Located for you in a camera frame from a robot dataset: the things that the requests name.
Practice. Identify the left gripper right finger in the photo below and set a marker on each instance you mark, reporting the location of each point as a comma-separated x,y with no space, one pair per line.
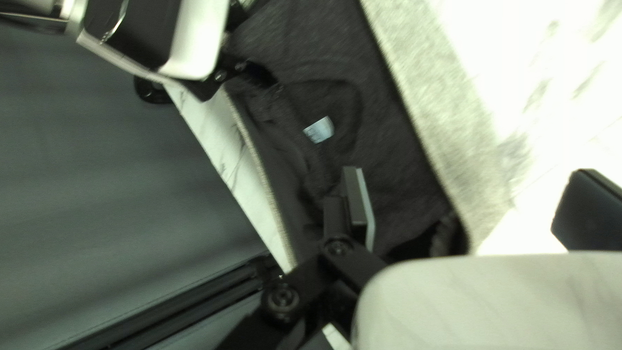
593,214

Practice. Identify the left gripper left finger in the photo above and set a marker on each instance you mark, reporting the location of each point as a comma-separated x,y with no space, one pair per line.
350,214

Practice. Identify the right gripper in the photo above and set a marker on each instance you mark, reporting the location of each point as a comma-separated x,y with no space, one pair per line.
199,34

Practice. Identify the black sweatshirt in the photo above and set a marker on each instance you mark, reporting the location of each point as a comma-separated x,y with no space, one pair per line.
311,73

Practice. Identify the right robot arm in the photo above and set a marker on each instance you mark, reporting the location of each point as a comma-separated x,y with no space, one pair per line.
73,14

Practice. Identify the grey fabric basket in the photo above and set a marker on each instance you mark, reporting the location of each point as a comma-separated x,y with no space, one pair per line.
437,121

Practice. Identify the black frame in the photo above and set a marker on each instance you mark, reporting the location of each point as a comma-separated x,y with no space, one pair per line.
218,291

